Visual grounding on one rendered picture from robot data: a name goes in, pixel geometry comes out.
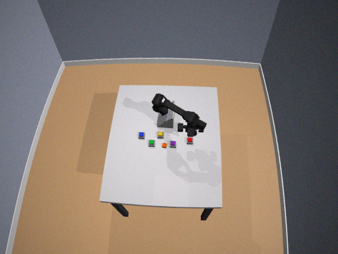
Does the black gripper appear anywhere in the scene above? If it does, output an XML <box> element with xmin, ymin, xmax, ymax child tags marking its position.
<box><xmin>178</xmin><ymin>123</ymin><xmax>204</xmax><ymax>132</ymax></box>

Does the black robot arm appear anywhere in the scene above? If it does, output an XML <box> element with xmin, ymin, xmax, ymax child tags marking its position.
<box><xmin>151</xmin><ymin>94</ymin><xmax>207</xmax><ymax>137</ymax></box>

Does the yellow button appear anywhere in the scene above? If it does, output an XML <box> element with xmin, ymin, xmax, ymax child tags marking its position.
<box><xmin>157</xmin><ymin>132</ymin><xmax>164</xmax><ymax>139</ymax></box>

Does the green button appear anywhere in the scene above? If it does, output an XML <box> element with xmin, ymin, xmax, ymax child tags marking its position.
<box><xmin>148</xmin><ymin>140</ymin><xmax>155</xmax><ymax>147</ymax></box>

